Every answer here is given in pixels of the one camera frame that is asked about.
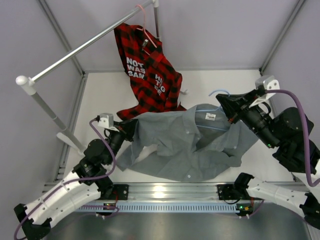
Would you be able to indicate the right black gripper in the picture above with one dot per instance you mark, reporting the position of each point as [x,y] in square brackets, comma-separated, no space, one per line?
[236,106]

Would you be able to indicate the grey button shirt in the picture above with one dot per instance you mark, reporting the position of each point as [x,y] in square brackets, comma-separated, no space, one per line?
[194,145]

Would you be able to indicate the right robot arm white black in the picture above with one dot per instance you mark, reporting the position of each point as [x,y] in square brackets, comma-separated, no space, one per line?
[289,134]

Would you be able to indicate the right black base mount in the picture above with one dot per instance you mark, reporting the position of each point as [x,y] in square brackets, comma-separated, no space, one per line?
[226,192]

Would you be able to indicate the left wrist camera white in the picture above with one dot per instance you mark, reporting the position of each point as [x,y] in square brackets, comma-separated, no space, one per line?
[106,121]

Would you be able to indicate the slotted grey cable duct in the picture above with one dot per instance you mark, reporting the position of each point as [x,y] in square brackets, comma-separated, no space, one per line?
[160,207]

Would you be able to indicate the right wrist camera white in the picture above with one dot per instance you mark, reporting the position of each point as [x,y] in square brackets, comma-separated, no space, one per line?
[267,83]

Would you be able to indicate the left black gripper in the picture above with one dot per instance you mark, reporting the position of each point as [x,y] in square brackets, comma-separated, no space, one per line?
[128,126]

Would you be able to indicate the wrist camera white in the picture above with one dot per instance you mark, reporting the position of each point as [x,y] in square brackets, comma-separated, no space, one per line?
[106,121]
[267,83]

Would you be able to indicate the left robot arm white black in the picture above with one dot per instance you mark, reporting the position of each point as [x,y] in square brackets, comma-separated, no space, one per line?
[89,180]

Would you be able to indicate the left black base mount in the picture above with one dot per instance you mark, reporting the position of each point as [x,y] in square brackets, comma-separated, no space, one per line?
[119,192]

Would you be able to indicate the red black plaid shirt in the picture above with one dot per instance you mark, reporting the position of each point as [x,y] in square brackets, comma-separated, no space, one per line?
[155,83]

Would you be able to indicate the aluminium mounting rail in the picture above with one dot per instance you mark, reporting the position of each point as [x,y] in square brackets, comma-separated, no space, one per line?
[173,191]

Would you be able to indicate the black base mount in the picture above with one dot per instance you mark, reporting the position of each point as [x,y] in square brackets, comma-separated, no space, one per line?
[119,192]
[226,192]

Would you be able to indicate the blue wire hanger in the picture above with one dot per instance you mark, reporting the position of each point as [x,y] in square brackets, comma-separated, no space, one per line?
[217,91]

